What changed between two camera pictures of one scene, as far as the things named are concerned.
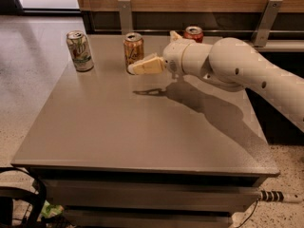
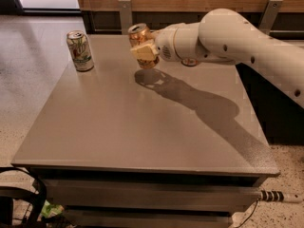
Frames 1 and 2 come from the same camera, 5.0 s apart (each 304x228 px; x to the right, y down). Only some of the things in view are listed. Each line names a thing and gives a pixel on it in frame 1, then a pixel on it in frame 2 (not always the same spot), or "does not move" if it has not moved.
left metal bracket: (125, 15) does not move
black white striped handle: (271, 196) does not move
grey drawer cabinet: (122, 150) does not move
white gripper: (172, 56) → (165, 44)
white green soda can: (80, 50) does not move
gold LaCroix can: (133, 48) → (140, 34)
